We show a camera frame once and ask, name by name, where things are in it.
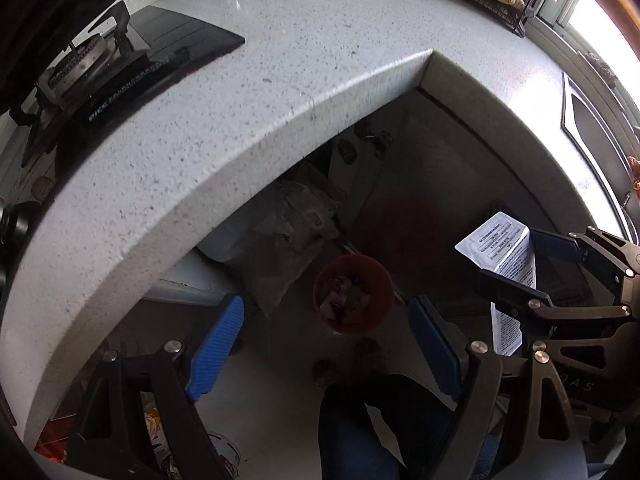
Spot grey plastic bag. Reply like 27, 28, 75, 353
200, 220, 321, 316

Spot person's right leg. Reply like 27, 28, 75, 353
360, 372, 468, 480

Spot black gas stove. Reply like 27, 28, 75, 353
20, 0, 247, 181

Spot crumpled plastic bag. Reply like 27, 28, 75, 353
260, 180, 346, 251

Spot black wok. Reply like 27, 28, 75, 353
0, 0, 146, 116

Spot person's right shoe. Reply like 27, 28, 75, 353
350, 337, 386, 366

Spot person's shoe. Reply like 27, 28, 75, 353
350, 337, 386, 366
312, 357, 346, 391

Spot window frame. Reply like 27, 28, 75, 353
550, 0, 640, 91

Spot red box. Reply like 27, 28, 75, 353
32, 430, 68, 461

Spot red plastic bucket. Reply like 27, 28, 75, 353
312, 254, 395, 335

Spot crumpled wrappers pile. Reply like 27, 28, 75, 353
320, 272, 373, 328

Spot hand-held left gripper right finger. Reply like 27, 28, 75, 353
407, 296, 588, 480

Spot white printed sachet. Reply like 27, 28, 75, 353
454, 211, 538, 358

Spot steel cabinet door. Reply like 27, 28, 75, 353
345, 90, 551, 311

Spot person's left shoe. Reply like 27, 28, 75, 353
312, 357, 346, 391

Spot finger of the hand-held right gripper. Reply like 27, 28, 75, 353
477, 267, 636, 331
527, 226, 640, 281

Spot colourful snack packets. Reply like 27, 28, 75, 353
140, 392, 173, 466

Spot steel sink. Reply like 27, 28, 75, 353
560, 72, 640, 241

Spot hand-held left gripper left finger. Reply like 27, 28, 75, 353
65, 294, 246, 480

